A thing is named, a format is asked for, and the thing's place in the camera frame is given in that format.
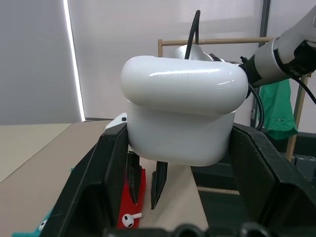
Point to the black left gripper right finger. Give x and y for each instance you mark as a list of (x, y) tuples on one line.
[(271, 177)]

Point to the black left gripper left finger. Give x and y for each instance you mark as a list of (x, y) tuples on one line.
[(89, 177)]

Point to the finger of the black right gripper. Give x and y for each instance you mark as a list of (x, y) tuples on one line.
[(158, 185), (133, 175)]

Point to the white earbud charging case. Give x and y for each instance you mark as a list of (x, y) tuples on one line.
[(182, 106)]

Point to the red mat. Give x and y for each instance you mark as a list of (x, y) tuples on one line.
[(123, 205)]

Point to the dark grey crate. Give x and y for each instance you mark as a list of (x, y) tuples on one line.
[(306, 161)]

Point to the white earbud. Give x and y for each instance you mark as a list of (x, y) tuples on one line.
[(128, 220), (43, 225)]

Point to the green garment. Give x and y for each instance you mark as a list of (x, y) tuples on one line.
[(279, 111)]

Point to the teal mat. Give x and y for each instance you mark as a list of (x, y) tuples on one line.
[(24, 234)]

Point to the white vertical light strip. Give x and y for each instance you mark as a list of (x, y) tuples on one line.
[(74, 61)]

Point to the wooden clothes rack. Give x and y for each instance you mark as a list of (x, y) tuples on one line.
[(222, 41)]

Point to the grey vertical pole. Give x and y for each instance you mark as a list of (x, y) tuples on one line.
[(264, 22)]

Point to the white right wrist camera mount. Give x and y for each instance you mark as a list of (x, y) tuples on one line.
[(114, 123)]

